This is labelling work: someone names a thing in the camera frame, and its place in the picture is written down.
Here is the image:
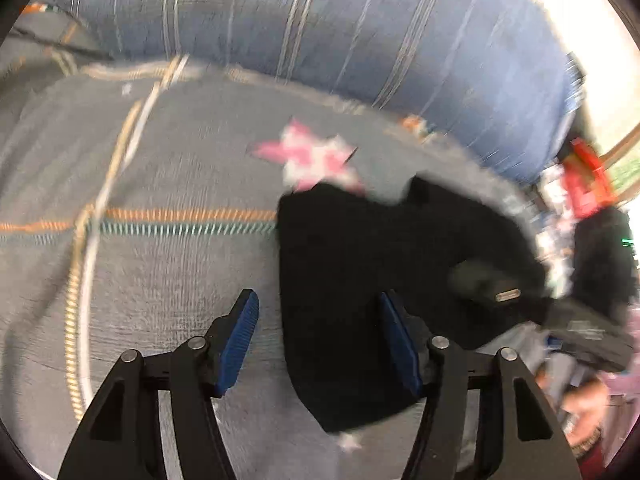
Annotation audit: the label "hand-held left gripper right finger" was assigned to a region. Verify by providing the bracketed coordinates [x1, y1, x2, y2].
[377, 290, 583, 480]

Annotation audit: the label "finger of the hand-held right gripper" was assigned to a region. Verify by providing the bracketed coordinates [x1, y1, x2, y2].
[447, 259, 551, 321]

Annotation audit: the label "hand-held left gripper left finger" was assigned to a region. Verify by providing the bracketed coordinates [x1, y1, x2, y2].
[57, 288, 261, 480]

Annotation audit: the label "black pants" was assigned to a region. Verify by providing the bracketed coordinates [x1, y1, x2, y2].
[276, 174, 551, 433]

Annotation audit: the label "person's right hand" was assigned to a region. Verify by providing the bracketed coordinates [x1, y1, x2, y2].
[560, 377, 613, 456]

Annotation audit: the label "red box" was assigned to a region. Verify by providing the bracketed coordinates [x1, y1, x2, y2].
[562, 137, 616, 218]

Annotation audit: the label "blue striped sofa backrest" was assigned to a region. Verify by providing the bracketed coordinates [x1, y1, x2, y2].
[42, 0, 583, 186]

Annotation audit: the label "wooden window frame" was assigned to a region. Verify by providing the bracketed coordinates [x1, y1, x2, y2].
[600, 132, 640, 173]

